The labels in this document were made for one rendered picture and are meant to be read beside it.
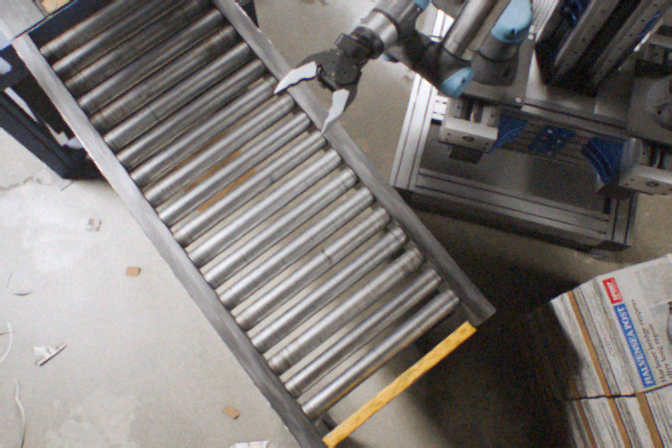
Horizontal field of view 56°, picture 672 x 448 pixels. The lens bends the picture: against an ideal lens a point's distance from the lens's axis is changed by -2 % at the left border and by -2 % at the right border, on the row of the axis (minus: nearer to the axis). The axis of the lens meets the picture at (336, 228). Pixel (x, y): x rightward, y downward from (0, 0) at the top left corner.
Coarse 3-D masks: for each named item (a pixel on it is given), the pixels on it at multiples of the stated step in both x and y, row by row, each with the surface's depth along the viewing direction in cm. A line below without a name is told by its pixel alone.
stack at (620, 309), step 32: (576, 288) 166; (608, 288) 151; (640, 288) 151; (512, 320) 227; (544, 320) 197; (576, 320) 172; (608, 320) 152; (640, 320) 149; (544, 352) 204; (576, 352) 177; (608, 352) 157; (640, 352) 147; (544, 384) 215; (576, 384) 184; (608, 384) 163; (640, 384) 146; (544, 416) 221; (576, 416) 190; (608, 416) 167; (640, 416) 151
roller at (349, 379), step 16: (448, 288) 155; (432, 304) 153; (448, 304) 153; (416, 320) 152; (432, 320) 152; (400, 336) 151; (416, 336) 152; (368, 352) 151; (384, 352) 150; (352, 368) 150; (368, 368) 149; (336, 384) 148; (352, 384) 148; (320, 400) 147; (336, 400) 148
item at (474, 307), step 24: (216, 0) 174; (240, 24) 172; (264, 48) 170; (288, 72) 168; (312, 96) 167; (312, 120) 165; (336, 144) 163; (360, 168) 162; (384, 192) 160; (408, 216) 158; (432, 240) 157; (432, 264) 155; (456, 264) 155; (456, 288) 154; (480, 312) 152
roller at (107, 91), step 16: (208, 16) 173; (192, 32) 172; (208, 32) 174; (160, 48) 170; (176, 48) 171; (144, 64) 169; (160, 64) 171; (112, 80) 168; (128, 80) 169; (96, 96) 167; (112, 96) 169
